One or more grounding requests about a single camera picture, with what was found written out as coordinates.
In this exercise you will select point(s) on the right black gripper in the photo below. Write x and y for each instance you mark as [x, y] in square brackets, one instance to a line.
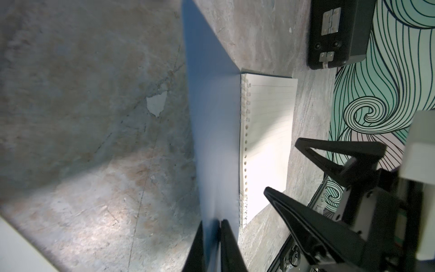
[379, 211]

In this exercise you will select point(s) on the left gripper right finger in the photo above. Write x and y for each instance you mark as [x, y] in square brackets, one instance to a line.
[231, 258]

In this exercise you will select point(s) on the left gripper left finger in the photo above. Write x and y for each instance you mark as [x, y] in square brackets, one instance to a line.
[195, 261]

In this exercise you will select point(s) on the blue cover notebook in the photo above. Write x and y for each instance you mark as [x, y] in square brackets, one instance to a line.
[242, 128]

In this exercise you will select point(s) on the black hard case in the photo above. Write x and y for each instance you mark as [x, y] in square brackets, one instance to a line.
[339, 32]

